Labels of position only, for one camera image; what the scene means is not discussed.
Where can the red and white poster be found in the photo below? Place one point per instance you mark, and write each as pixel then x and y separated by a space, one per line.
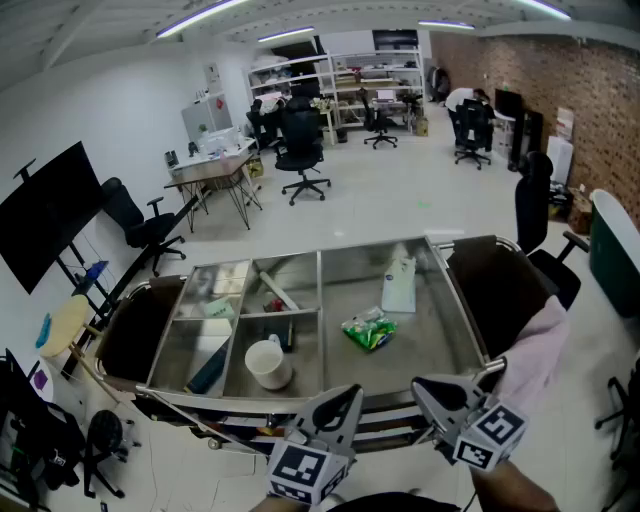
pixel 565 122

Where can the teal cloth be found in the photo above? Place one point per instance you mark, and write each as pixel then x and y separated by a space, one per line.
pixel 43 330

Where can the person's left forearm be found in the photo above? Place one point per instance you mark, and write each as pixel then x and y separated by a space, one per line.
pixel 285 505

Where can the steel compartment tray cart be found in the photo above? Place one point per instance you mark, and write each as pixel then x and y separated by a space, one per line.
pixel 350 370

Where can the large black screen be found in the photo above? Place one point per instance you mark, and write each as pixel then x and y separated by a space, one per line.
pixel 45 220

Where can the small blue device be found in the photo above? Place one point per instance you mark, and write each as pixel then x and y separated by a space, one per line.
pixel 96 270

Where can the person's right forearm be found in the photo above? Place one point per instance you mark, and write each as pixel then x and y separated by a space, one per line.
pixel 510 490

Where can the tall black cabinet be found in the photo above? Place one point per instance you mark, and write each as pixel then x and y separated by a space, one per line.
pixel 527 140

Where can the brown cardboard box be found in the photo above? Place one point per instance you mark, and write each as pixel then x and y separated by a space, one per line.
pixel 580 215

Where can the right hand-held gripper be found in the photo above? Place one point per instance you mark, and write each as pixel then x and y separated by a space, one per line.
pixel 492 435

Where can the black screen stand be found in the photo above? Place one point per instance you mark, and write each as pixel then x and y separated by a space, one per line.
pixel 75 280

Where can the beige stick tool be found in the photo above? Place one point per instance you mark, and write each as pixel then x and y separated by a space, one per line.
pixel 277 291

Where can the white desk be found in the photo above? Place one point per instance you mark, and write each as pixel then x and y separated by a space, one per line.
pixel 200 160

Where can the black office chair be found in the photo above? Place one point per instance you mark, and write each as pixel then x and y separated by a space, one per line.
pixel 130 215
pixel 300 135
pixel 375 120
pixel 532 210
pixel 472 125

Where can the small white round table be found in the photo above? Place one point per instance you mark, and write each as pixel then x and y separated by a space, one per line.
pixel 47 395

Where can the green printed paper card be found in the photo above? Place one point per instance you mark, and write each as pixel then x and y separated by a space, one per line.
pixel 219 309

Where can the ceiling light bar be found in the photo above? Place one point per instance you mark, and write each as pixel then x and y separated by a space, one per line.
pixel 445 24
pixel 200 17
pixel 547 9
pixel 285 34

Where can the white boards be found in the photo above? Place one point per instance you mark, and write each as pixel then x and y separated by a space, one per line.
pixel 560 157

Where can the grey cabinet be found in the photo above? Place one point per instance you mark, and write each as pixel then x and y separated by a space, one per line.
pixel 205 117

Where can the white shelving unit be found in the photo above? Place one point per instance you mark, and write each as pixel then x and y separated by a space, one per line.
pixel 375 75
pixel 290 75

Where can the purple hexagonal block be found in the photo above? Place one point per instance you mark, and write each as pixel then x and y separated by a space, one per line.
pixel 40 381

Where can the black wall screen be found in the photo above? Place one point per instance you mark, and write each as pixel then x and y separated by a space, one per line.
pixel 395 40

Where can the green snack packet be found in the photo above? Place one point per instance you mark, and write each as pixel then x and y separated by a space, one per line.
pixel 370 330

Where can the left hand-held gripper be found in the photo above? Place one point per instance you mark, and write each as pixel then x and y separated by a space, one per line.
pixel 305 470

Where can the black equipment rack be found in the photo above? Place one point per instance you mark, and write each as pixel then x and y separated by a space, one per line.
pixel 35 440

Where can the pink cloth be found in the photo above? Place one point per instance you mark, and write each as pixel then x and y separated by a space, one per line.
pixel 537 350

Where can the round wooden stool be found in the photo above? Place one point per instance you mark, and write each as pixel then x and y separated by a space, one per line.
pixel 62 325

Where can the small cardboard box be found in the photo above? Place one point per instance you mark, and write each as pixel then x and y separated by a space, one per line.
pixel 422 127

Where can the white ceramic mug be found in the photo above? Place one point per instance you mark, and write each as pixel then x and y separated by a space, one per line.
pixel 267 365

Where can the person's dark clothing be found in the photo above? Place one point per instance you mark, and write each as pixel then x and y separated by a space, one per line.
pixel 390 504

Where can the black computer monitor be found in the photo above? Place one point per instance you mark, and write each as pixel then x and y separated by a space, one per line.
pixel 507 102

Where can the red small object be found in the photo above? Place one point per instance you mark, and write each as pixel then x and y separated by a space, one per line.
pixel 272 305

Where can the black round stool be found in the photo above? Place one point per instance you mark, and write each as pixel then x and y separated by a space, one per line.
pixel 105 432

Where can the yellow box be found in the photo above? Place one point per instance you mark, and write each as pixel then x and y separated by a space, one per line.
pixel 255 169

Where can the black chair base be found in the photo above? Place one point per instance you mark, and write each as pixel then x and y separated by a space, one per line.
pixel 620 415

